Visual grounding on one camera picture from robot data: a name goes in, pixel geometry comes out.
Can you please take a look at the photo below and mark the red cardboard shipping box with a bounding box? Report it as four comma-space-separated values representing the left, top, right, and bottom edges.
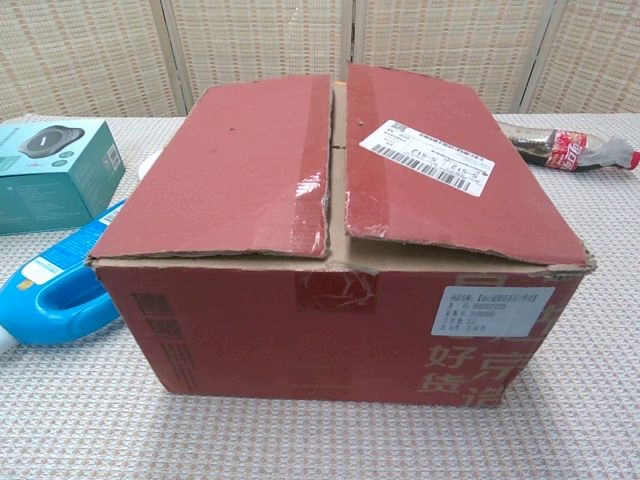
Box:
85, 62, 600, 407

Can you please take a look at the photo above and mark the teal product box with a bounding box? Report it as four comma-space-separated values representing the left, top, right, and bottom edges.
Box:
0, 118, 127, 237

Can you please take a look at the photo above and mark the crushed cola bottle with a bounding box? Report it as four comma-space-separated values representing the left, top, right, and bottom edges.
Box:
492, 118, 640, 172

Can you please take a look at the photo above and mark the beige woven tablecloth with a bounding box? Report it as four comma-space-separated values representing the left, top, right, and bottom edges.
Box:
0, 113, 640, 480

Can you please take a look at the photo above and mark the blue detergent bottle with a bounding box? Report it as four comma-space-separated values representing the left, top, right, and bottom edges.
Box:
0, 198, 129, 354

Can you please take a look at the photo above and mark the woven folding screen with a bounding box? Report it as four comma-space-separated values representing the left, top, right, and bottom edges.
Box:
0, 0, 640, 124

